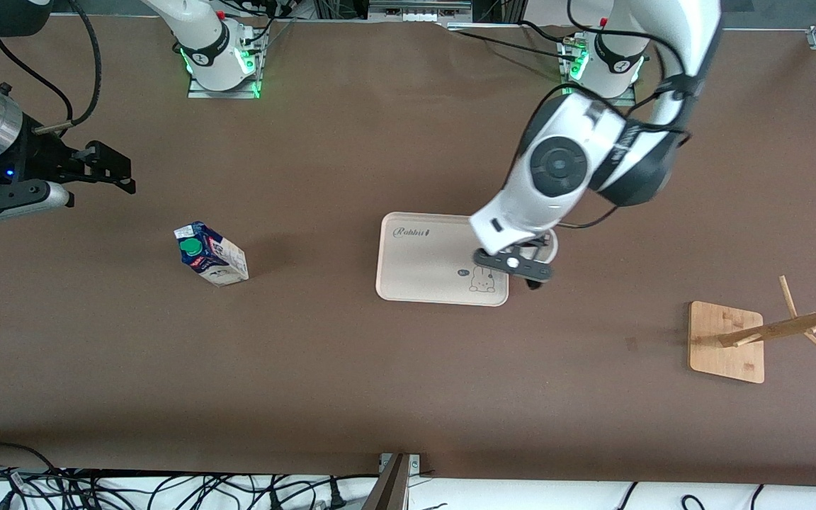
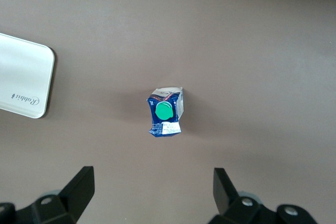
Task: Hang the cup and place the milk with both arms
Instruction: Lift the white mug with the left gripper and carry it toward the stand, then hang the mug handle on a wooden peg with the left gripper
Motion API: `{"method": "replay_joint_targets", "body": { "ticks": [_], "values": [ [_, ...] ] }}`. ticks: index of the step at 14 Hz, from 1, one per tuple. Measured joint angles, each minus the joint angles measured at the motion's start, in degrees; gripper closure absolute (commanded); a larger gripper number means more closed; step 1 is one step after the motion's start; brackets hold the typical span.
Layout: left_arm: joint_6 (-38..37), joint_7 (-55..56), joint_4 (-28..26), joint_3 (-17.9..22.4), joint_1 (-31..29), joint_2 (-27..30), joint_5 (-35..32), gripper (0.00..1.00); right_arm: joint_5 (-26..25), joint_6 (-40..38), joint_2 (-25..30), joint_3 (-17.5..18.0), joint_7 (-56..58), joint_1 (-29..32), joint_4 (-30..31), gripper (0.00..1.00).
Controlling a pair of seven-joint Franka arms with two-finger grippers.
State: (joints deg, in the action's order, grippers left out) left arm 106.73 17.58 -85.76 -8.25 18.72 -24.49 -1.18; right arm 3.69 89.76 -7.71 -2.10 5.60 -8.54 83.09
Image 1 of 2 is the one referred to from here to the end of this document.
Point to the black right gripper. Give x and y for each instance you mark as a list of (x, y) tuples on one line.
[(34, 160)]

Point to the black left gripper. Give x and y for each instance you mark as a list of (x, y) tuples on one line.
[(538, 240)]

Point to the blue white milk carton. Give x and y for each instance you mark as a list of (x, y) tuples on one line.
[(220, 265)]

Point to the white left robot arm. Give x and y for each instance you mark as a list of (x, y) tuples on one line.
[(557, 166)]

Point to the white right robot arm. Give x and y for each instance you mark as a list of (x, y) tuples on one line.
[(210, 42)]

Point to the wooden cup rack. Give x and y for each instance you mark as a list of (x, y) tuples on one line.
[(723, 340)]

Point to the cream rabbit print tray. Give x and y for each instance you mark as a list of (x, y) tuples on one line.
[(415, 269)]

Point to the black power plug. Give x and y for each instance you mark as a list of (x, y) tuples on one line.
[(337, 496)]

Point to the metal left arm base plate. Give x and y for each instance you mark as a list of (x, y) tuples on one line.
[(564, 83)]

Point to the small metal bracket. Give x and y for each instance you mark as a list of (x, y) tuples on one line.
[(414, 464)]

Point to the metal post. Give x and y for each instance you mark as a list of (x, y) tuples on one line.
[(387, 489)]

